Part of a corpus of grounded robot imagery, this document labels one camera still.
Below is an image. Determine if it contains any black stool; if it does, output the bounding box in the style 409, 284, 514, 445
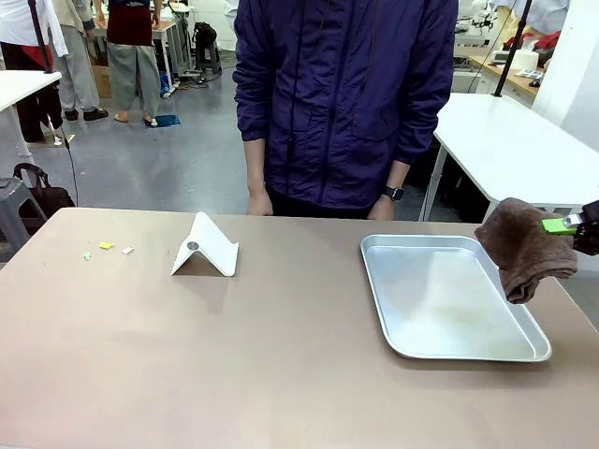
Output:
193, 21, 224, 75

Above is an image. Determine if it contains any person's right forearm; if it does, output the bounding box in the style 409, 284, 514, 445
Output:
243, 138, 268, 192

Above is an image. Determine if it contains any person's left forearm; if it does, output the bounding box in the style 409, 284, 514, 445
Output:
385, 160, 410, 190

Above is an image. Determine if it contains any person in white coat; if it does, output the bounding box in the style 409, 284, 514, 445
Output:
0, 0, 65, 144

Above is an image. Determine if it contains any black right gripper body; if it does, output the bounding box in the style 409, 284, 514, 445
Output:
563, 199, 599, 256

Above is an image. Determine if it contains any large white table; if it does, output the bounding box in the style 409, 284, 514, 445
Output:
418, 92, 599, 224

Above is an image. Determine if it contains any grey plastic stool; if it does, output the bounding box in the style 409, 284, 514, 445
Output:
0, 177, 49, 256

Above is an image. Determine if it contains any dark brown bag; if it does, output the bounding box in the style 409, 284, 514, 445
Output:
12, 163, 77, 224

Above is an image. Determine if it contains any person in grey wide trousers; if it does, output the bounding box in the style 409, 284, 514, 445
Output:
105, 0, 163, 124

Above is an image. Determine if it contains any small white table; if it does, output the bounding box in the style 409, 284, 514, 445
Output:
0, 69, 64, 116

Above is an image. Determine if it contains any background workbench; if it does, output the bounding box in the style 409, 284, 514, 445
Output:
152, 13, 193, 97

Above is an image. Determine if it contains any white folding stand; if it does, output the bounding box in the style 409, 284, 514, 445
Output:
169, 210, 241, 278

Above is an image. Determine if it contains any person's right hand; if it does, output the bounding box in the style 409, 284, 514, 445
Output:
246, 187, 274, 217

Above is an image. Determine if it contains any cardboard box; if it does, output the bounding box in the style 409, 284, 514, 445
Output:
90, 62, 113, 100

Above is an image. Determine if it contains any wooden desk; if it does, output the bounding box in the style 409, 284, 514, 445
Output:
467, 54, 545, 107

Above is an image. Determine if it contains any brown towel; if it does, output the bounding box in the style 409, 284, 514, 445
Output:
474, 196, 579, 306

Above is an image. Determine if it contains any silver metal tray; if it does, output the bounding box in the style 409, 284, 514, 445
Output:
359, 233, 553, 363

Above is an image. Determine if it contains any person in beige trousers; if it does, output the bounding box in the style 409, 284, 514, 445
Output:
51, 0, 110, 123

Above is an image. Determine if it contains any black stand pole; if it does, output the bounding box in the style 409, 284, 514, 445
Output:
492, 0, 533, 98
26, 0, 55, 76

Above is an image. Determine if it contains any person in purple jacket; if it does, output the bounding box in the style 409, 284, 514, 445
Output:
233, 0, 460, 220

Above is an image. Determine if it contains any person's left hand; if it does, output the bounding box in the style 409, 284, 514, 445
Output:
368, 196, 397, 221

